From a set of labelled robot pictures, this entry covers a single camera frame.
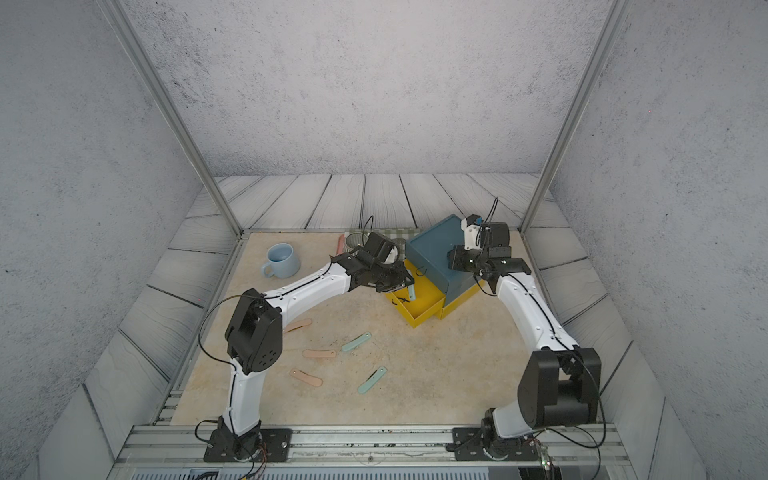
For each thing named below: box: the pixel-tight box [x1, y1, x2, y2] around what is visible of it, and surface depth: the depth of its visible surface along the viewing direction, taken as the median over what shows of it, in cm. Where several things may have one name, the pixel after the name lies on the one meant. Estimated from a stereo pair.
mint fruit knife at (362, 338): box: [342, 332, 372, 351], surface depth 93 cm
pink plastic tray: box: [336, 234, 345, 256], surface depth 118 cm
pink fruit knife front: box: [289, 368, 323, 387], surface depth 86 cm
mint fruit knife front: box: [358, 366, 388, 394], surface depth 85 cm
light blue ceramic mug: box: [261, 243, 301, 279], surface depth 107 cm
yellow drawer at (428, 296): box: [385, 259, 447, 328], surface depth 88 cm
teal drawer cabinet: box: [405, 214, 478, 307], surface depth 89 cm
